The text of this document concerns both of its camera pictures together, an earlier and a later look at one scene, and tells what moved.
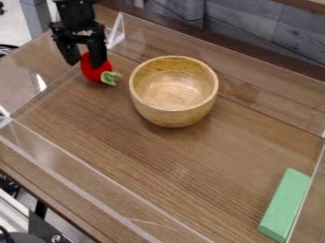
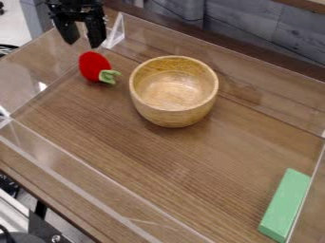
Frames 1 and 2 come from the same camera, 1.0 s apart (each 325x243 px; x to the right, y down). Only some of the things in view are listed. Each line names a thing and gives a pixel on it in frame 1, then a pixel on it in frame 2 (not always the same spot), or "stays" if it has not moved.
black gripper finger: (70, 50) → (68, 29)
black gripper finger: (96, 48) → (96, 29)
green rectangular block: (282, 210) stays
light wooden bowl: (173, 89) stays
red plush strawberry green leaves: (100, 72) stays
